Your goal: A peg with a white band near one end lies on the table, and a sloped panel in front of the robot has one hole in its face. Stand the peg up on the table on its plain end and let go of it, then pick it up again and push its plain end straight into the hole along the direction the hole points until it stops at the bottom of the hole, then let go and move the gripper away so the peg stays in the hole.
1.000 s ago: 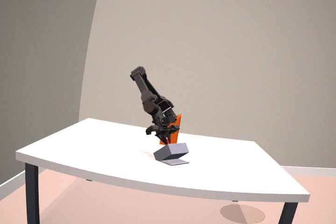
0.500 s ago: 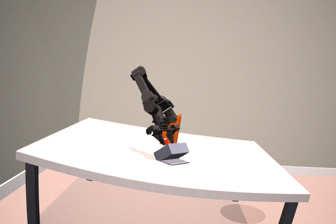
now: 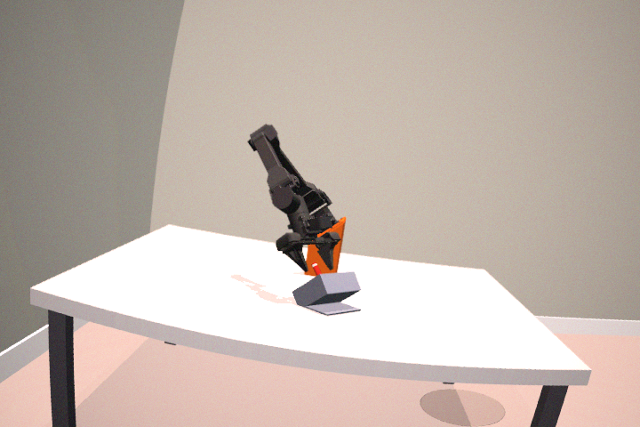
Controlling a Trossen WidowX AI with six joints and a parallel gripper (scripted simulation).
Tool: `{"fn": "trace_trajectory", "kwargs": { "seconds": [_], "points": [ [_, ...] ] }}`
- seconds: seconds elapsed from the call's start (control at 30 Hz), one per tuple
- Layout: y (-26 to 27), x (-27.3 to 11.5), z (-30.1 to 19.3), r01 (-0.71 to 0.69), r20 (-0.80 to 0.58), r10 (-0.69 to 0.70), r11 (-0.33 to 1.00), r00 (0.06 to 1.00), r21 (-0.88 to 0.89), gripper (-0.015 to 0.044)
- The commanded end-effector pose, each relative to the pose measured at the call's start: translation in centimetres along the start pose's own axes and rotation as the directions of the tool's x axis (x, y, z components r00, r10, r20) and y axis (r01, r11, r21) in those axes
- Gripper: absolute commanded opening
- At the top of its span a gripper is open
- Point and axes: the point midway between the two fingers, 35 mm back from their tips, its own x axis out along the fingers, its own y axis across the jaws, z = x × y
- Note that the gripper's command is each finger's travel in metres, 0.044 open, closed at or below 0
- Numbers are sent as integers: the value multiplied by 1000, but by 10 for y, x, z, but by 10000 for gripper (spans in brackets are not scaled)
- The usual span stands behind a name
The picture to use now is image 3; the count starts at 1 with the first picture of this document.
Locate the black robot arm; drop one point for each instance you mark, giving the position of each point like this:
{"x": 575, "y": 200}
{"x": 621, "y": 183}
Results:
{"x": 288, "y": 191}

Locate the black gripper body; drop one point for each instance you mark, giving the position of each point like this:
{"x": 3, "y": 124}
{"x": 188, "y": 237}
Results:
{"x": 298, "y": 236}

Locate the red peg with white band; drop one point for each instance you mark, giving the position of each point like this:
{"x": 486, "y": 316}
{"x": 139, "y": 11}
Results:
{"x": 315, "y": 268}

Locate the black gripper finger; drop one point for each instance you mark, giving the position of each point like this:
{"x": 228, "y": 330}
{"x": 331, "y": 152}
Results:
{"x": 294, "y": 252}
{"x": 326, "y": 253}

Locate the grey sloped panel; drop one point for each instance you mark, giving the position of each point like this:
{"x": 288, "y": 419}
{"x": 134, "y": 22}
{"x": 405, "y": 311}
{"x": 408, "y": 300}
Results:
{"x": 326, "y": 292}

